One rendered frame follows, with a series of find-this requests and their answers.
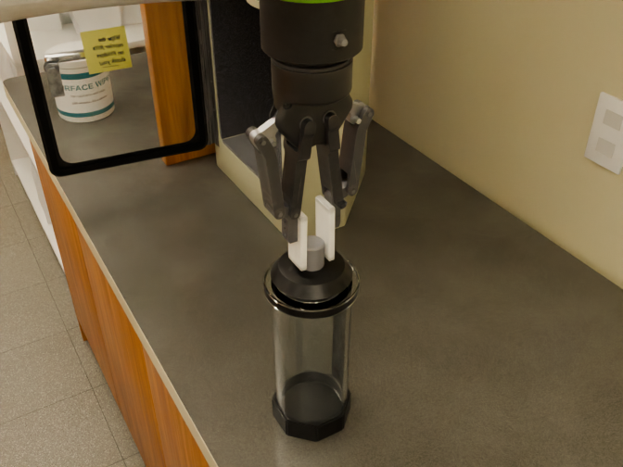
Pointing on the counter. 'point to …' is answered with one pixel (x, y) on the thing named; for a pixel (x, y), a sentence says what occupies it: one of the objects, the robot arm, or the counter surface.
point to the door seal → (124, 157)
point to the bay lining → (239, 67)
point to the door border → (125, 153)
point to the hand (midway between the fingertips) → (311, 233)
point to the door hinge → (208, 70)
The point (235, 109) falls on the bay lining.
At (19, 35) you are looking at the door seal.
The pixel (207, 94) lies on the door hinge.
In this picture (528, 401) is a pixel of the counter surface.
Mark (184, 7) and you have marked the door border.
